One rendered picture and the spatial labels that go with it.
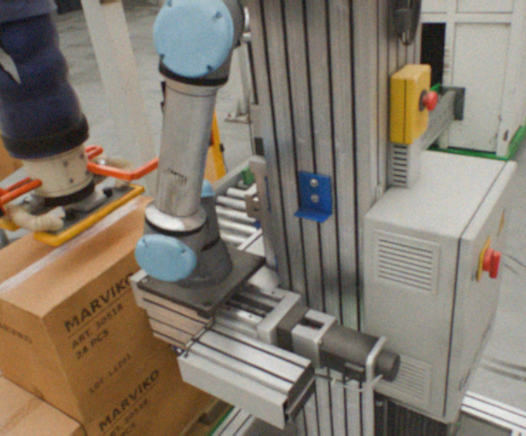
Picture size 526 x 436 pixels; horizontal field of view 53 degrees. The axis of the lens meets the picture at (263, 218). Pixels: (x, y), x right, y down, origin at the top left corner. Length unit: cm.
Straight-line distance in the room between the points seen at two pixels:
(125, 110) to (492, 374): 222
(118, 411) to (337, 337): 89
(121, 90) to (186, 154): 212
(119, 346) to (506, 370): 159
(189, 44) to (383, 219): 47
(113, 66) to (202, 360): 210
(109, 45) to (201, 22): 218
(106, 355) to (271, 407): 71
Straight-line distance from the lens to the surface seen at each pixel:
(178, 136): 92
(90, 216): 156
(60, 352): 155
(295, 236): 121
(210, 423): 226
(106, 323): 162
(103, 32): 300
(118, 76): 302
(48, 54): 148
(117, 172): 149
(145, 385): 185
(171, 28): 84
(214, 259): 120
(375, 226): 104
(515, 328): 272
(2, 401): 191
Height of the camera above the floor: 176
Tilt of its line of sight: 30 degrees down
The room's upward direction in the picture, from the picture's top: 7 degrees counter-clockwise
